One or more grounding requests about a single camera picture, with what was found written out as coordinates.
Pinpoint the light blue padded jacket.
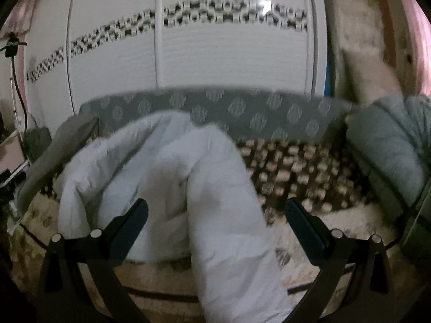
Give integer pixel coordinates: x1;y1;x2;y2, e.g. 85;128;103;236
58;111;292;322

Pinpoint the floral patterned bed blanket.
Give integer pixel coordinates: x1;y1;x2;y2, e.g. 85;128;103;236
10;140;402;322

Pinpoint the dark bag on floor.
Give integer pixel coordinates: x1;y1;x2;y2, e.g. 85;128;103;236
23;127;52;163

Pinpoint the grey-green rolled duvet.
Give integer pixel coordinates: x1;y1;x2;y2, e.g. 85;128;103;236
347;95;430;206

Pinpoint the white louvered wardrobe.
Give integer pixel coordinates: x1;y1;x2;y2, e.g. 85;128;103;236
24;0;326;131

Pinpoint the black phone tripod stand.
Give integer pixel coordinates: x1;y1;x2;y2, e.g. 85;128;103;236
1;32;28;133

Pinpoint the beige pillow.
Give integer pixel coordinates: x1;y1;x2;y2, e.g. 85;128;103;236
326;0;402;105

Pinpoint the pink window curtain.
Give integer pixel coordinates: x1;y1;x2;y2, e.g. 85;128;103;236
401;0;430;97

